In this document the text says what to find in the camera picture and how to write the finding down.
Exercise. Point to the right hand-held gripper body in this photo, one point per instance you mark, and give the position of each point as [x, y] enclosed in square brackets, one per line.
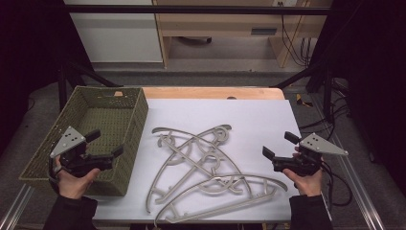
[319, 145]

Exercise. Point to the white table mat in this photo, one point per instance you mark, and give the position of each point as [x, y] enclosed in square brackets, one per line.
[255, 121]

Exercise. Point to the black curtain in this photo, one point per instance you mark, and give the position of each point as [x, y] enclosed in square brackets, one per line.
[373, 64]
[28, 48]

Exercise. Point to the person's right hand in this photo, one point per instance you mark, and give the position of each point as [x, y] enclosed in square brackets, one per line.
[308, 185]

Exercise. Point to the light wooden desk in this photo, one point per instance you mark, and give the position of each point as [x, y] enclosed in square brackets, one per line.
[220, 22]

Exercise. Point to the green woven basket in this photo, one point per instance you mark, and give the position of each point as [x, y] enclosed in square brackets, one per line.
[105, 118]

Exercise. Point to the aluminium rail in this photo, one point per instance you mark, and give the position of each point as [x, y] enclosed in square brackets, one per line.
[354, 179]
[16, 207]

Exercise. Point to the person's left hand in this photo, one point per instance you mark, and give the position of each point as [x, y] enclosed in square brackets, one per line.
[75, 187]

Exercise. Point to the white cabinet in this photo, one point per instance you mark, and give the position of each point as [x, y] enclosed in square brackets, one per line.
[118, 35]

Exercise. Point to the black horizontal frame bar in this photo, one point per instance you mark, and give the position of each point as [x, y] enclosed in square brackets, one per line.
[191, 9]

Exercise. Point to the black metal frame strut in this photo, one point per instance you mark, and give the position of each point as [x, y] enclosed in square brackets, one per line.
[327, 92]
[62, 86]

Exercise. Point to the yellow and black floor object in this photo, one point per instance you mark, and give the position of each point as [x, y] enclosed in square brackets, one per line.
[301, 100]

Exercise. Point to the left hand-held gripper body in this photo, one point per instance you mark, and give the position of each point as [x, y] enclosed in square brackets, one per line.
[72, 140]

